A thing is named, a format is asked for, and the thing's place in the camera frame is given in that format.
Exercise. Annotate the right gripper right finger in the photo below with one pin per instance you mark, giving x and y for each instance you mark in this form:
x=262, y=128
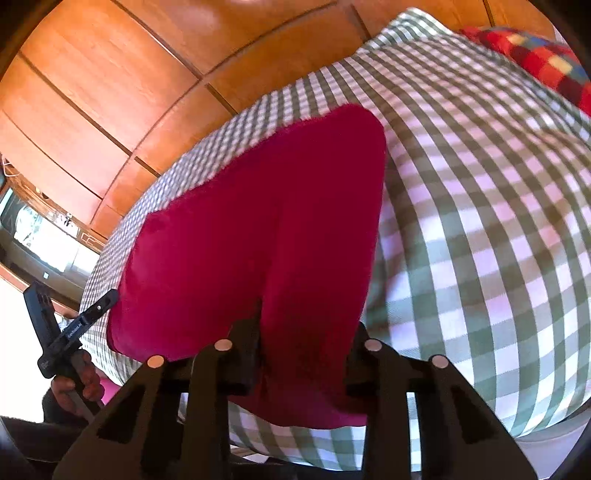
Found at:
x=460, y=436

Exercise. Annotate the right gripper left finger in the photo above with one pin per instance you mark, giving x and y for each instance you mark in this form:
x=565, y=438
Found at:
x=170, y=420

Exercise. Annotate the dark red knit garment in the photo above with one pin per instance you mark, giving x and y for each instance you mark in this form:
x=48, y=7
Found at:
x=285, y=234

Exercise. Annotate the person's left hand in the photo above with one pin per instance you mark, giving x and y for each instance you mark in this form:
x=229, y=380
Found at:
x=73, y=394

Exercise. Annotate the green checked bed cover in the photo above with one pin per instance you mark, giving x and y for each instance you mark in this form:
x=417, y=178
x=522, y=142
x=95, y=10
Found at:
x=484, y=237

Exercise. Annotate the wooden wardrobe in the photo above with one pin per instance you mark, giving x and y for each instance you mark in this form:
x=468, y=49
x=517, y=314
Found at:
x=98, y=98

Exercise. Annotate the multicolour checked pillow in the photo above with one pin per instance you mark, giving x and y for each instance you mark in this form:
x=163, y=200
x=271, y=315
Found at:
x=552, y=63

